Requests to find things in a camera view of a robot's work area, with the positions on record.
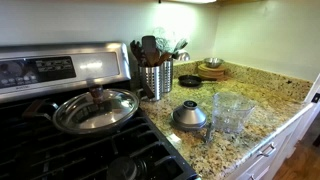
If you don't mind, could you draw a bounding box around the small steel bowl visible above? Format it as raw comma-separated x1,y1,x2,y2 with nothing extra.
203,57,225,69

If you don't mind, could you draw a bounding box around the black cooking spoon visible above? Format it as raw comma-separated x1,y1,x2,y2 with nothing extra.
129,39,145,67

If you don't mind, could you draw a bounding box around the under-cabinet light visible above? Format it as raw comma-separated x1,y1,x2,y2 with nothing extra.
165,0,218,5

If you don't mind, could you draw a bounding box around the steel ladle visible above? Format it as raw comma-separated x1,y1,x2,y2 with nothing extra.
172,49,191,63

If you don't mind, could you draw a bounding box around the dark wooden spatula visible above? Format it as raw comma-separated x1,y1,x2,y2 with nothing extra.
141,34,161,67

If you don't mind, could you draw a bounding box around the dark handled tool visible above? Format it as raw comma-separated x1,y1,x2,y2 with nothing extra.
139,81,156,101

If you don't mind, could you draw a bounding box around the stainless gas stove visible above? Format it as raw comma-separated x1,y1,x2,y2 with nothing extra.
0,41,201,180

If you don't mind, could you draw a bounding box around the clear plastic blender jar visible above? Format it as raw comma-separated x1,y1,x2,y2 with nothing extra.
211,91,257,135

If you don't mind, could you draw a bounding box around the glass pan lid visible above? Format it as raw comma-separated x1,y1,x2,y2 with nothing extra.
52,85,140,135

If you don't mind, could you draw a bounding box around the wire whisk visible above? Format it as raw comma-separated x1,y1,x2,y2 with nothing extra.
152,26,176,55

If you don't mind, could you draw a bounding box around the stack of round wooden boards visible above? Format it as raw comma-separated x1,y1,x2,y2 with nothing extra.
196,63,230,82

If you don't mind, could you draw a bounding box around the small black bowl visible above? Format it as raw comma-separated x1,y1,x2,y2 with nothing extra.
177,74,218,88

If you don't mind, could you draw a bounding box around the steel pan with brown handle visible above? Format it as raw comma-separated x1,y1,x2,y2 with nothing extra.
21,97,141,136

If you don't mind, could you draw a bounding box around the light wooden spoon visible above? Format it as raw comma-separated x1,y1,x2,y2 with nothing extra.
155,51,173,67

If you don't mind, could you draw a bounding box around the perforated steel utensil holder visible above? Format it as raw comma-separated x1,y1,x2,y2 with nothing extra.
160,58,175,94
138,64,164,101

